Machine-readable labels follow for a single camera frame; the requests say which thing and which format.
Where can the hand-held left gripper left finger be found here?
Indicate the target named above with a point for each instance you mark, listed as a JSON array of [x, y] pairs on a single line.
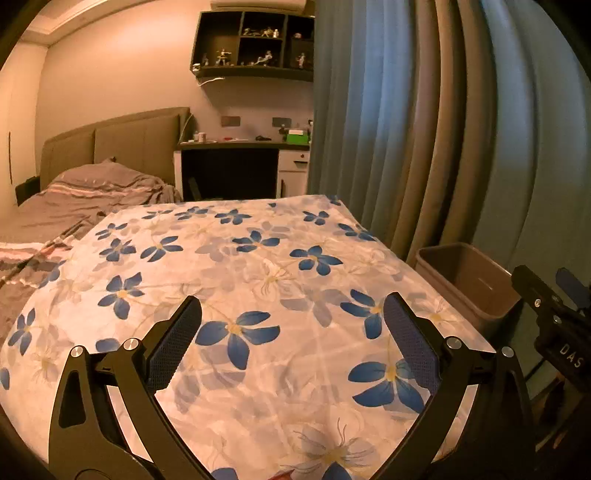
[[173, 346]]

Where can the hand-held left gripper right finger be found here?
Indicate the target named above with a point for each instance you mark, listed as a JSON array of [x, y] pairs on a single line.
[[411, 341]]

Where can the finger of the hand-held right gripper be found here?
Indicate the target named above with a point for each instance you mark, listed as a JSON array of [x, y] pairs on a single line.
[[531, 286], [575, 290]]

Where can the blue floral blanket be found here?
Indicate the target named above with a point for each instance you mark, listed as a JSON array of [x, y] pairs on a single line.
[[240, 277]]

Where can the grey striped duvet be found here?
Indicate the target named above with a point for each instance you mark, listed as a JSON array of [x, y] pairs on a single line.
[[83, 194]]

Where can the blue grey curtain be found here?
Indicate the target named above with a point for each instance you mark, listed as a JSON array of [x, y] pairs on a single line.
[[415, 115]]

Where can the dark top white desk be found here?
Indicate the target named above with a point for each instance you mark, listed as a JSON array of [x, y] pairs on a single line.
[[293, 168]]

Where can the padded brown headboard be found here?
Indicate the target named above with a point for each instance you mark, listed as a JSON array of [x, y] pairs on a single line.
[[134, 138]]

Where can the dark nightstand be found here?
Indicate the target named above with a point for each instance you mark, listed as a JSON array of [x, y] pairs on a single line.
[[27, 191]]

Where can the green box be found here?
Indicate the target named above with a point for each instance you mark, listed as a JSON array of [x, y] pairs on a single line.
[[298, 137]]

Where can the white wardrobe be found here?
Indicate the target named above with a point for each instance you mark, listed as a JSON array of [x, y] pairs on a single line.
[[21, 138]]

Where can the group of small figurines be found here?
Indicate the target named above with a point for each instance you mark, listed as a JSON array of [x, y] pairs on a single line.
[[224, 57]]

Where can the grey wall outlet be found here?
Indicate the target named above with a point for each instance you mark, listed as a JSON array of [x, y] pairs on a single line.
[[280, 122], [230, 121]]

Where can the dark wall shelf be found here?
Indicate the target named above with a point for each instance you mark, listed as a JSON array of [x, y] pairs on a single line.
[[210, 27]]

